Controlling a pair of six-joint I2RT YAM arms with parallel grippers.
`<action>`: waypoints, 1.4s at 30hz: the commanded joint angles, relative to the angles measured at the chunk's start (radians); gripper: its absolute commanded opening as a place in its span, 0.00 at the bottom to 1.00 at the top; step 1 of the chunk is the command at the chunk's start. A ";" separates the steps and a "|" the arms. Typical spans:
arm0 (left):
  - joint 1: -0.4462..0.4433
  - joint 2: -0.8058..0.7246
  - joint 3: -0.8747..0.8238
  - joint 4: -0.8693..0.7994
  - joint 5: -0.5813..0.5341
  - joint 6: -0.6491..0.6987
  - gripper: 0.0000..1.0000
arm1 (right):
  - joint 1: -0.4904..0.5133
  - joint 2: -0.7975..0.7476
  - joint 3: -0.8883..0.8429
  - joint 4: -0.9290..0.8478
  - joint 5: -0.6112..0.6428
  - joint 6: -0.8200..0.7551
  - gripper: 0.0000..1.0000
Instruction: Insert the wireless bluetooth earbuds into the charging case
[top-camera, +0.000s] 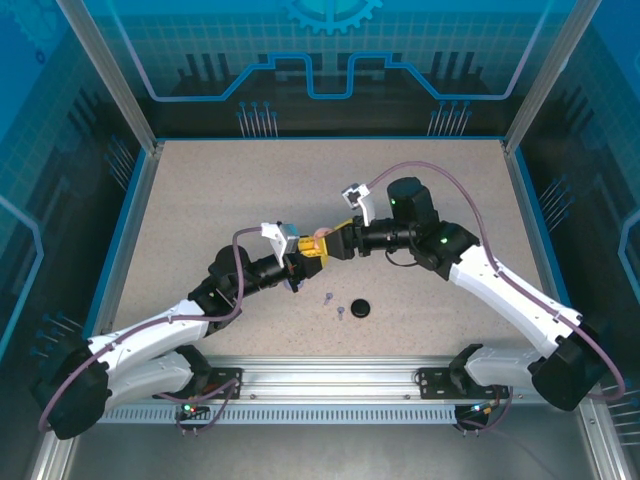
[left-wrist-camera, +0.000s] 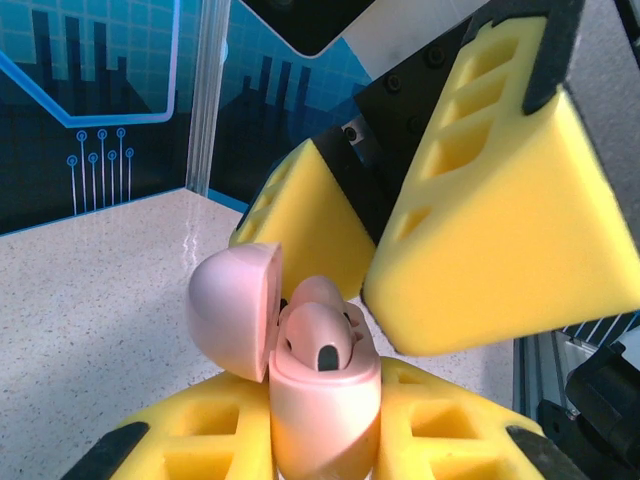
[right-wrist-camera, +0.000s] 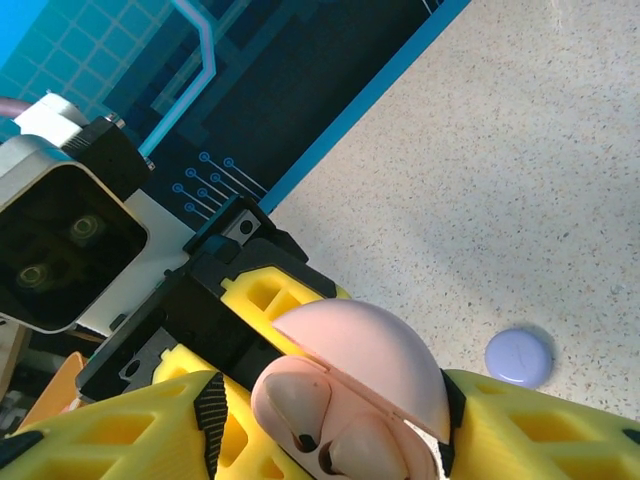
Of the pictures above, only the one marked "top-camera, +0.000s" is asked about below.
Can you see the black round charging case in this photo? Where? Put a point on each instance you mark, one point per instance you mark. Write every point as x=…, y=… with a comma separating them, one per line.
x=360, y=307

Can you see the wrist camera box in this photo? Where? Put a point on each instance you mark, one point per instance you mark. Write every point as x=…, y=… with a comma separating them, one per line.
x=287, y=237
x=352, y=194

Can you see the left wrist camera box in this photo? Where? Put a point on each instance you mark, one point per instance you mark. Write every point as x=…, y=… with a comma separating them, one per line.
x=287, y=237

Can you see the pink round charging case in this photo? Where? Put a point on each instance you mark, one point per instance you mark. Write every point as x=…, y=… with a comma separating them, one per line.
x=322, y=232

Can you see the aluminium front rail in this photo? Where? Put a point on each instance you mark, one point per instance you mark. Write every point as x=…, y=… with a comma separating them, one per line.
x=325, y=380

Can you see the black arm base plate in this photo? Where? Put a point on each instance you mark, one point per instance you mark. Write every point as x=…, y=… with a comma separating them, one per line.
x=225, y=377
x=435, y=382

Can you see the aluminium side rail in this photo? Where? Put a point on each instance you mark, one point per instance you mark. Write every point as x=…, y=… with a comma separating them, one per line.
x=527, y=200
x=125, y=250

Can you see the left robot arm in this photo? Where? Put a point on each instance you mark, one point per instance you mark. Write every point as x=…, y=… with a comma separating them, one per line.
x=150, y=330

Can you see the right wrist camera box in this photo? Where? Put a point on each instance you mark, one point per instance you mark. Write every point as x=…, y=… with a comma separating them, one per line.
x=352, y=194

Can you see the purple round charging case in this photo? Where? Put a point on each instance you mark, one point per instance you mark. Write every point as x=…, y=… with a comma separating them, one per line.
x=292, y=286

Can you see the aluminium frame post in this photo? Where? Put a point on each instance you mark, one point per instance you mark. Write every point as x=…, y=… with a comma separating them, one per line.
x=545, y=75
x=120, y=75

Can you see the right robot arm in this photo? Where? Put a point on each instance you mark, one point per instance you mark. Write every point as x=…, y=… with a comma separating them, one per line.
x=510, y=295

